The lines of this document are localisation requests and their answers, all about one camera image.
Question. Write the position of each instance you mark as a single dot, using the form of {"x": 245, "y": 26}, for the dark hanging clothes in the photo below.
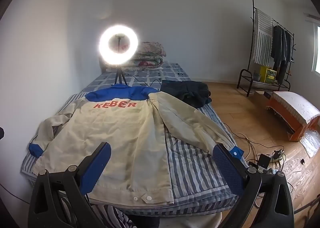
{"x": 280, "y": 48}

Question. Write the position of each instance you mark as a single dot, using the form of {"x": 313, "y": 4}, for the window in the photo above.
{"x": 317, "y": 50}

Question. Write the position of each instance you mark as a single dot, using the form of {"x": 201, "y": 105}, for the blue checked bedsheet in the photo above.
{"x": 172, "y": 73}

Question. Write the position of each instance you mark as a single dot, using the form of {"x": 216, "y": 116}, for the orange bench with white cover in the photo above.
{"x": 298, "y": 133}

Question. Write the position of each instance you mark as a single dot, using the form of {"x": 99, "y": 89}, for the black charger box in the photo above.
{"x": 264, "y": 161}

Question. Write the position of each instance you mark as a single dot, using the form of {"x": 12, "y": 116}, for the black metal clothes rack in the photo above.
{"x": 253, "y": 5}

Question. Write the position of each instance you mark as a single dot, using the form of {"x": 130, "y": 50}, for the yellow box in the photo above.
{"x": 268, "y": 75}

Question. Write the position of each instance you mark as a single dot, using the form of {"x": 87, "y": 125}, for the black white striped cloth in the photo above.
{"x": 112, "y": 215}

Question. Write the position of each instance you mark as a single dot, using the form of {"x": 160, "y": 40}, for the black tripod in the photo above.
{"x": 119, "y": 73}

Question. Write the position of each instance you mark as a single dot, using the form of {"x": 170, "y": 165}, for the beige and blue jacket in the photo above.
{"x": 112, "y": 123}

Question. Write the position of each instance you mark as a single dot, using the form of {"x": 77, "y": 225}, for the white lace cloth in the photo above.
{"x": 295, "y": 105}

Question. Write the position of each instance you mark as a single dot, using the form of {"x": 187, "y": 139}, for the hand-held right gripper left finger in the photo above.
{"x": 96, "y": 168}

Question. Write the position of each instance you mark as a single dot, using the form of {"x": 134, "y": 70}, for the white power strip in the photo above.
{"x": 278, "y": 156}

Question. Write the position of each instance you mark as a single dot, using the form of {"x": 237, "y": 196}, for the blue striped blanket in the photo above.
{"x": 195, "y": 168}

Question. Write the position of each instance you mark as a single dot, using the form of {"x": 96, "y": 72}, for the bubble wrap sheet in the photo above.
{"x": 311, "y": 143}

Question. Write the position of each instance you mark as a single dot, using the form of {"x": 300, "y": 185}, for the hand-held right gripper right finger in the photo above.
{"x": 226, "y": 165}

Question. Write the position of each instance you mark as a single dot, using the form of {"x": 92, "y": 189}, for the striped hanging towel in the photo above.
{"x": 262, "y": 43}

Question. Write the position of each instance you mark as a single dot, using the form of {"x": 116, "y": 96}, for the brown cardboard box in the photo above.
{"x": 260, "y": 94}

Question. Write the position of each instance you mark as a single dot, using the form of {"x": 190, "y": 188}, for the dark navy garment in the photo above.
{"x": 190, "y": 93}

